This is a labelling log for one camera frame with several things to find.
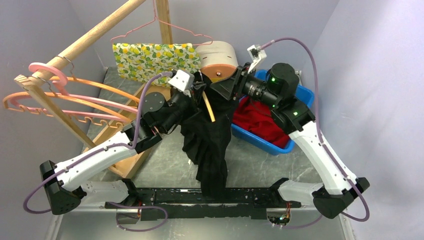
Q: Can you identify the lemon print cloth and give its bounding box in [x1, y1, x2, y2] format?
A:
[112, 43, 201, 83]

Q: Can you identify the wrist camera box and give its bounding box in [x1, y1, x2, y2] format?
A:
[168, 70, 195, 92]
[247, 45, 267, 74]

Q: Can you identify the yellow hanger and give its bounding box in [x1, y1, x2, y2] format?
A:
[198, 70, 216, 123]

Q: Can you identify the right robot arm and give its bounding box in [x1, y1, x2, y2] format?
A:
[210, 63, 370, 219]

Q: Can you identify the wooden clothes rack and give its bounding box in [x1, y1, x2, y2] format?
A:
[13, 0, 175, 180]

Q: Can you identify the orange wavy hanger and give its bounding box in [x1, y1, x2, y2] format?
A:
[2, 91, 133, 129]

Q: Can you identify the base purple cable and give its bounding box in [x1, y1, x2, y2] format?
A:
[269, 202, 324, 230]
[105, 202, 169, 232]

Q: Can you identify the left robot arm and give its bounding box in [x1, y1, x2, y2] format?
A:
[40, 70, 211, 215]

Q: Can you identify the round cream drawer box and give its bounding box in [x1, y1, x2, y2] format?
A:
[196, 41, 239, 83]

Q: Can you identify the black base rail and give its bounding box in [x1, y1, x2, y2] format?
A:
[120, 187, 301, 221]

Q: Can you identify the red pleated skirt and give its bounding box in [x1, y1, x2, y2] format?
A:
[232, 96, 290, 149]

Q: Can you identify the blue plastic bin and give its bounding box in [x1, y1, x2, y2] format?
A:
[230, 68, 315, 157]

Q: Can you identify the black garment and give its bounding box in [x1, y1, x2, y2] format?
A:
[180, 71, 239, 199]

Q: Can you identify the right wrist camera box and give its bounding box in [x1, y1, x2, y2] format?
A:
[247, 45, 267, 74]

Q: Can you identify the pink plastic hanger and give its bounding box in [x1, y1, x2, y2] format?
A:
[6, 62, 140, 122]

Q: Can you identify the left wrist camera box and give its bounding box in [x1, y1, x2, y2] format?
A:
[168, 70, 195, 92]

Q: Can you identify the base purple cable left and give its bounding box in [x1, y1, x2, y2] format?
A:
[105, 202, 169, 232]

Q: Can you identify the orange hanger with red skirt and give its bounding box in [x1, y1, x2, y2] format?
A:
[55, 55, 144, 105]

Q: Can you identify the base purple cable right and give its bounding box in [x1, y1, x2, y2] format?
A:
[269, 202, 324, 230]

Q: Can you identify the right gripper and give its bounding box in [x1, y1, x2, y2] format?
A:
[210, 62, 281, 109]

